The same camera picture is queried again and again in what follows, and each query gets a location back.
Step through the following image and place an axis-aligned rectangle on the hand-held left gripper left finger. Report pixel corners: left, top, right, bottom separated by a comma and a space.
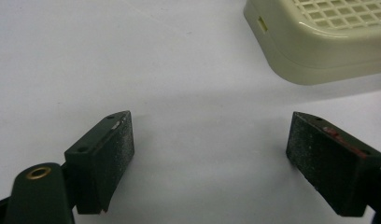
63, 110, 135, 216

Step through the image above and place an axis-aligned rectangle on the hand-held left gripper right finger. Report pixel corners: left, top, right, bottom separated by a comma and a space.
285, 111, 381, 217

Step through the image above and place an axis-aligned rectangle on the cream plastic drain basket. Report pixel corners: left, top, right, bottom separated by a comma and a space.
243, 0, 381, 86

